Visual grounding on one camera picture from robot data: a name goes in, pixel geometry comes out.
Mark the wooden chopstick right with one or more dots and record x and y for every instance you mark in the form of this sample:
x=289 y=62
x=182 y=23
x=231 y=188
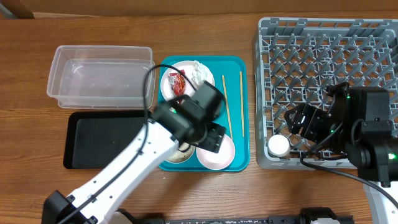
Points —
x=242 y=101

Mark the black waste tray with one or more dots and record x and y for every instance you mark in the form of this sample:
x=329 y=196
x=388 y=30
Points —
x=95 y=138

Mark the wooden chopstick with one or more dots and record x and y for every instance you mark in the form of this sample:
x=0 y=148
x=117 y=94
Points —
x=227 y=107
x=242 y=101

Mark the wooden chopstick left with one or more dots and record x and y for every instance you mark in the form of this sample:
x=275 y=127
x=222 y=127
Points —
x=227 y=107

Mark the white paper cup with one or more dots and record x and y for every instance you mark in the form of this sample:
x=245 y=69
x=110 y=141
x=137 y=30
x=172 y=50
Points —
x=278 y=146

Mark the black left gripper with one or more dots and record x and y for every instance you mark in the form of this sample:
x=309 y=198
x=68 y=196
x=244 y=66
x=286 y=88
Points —
x=214 y=136

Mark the small white plate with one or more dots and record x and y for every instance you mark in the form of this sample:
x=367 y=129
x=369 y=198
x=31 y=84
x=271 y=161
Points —
x=220 y=160

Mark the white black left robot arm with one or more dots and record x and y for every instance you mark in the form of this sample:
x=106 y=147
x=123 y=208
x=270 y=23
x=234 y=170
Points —
x=171 y=125

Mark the white tissue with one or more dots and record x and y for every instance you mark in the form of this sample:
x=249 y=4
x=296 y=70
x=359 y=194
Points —
x=200 y=73

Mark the grey dish rack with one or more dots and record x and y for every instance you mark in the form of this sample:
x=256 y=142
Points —
x=295 y=59

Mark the red snack wrapper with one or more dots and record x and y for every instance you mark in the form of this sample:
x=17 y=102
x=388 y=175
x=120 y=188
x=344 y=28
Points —
x=177 y=83

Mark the black table clamp mount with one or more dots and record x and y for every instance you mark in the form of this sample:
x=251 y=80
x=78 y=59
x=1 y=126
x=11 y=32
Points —
x=312 y=215

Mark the teal plastic tray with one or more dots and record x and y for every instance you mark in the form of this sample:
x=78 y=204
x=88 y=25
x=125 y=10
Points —
x=229 y=66

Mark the clear plastic bin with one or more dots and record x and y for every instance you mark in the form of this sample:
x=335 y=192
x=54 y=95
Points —
x=104 y=77

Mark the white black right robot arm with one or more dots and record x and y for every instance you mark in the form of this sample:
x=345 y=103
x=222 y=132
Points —
x=356 y=127

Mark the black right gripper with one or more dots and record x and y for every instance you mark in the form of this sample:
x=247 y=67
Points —
x=314 y=115

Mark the grey bowl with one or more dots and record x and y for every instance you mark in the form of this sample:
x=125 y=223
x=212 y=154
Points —
x=183 y=153

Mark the black rail at table edge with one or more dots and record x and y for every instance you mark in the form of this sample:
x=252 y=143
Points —
x=199 y=221

